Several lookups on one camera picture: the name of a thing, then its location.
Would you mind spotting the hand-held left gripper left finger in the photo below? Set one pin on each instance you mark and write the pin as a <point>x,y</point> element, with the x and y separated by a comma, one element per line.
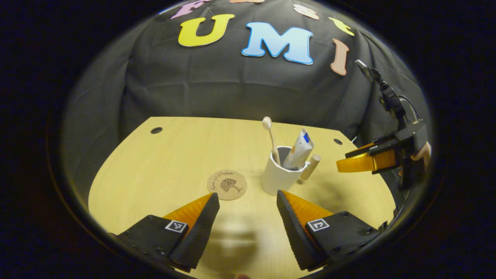
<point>197,228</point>

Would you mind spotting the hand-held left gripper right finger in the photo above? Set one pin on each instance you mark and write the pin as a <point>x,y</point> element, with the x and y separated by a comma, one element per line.
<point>294,232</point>

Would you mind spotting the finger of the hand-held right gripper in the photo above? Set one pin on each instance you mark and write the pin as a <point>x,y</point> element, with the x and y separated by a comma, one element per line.
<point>360,162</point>
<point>364,149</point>

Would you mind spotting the round brown coaster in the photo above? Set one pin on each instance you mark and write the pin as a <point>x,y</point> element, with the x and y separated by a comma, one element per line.
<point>227,185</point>

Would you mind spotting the white toothpaste tube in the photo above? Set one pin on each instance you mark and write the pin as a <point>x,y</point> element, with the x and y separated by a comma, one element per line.
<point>298,151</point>

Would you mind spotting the wooden toothbrush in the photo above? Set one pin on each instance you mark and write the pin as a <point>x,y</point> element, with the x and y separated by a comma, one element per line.
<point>271,135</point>

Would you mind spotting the light wooden desktop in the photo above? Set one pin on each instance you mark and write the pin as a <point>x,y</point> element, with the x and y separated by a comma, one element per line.
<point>174,162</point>

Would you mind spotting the black backdrop cloth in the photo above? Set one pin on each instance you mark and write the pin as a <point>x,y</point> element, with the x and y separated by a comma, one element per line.
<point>232,89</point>

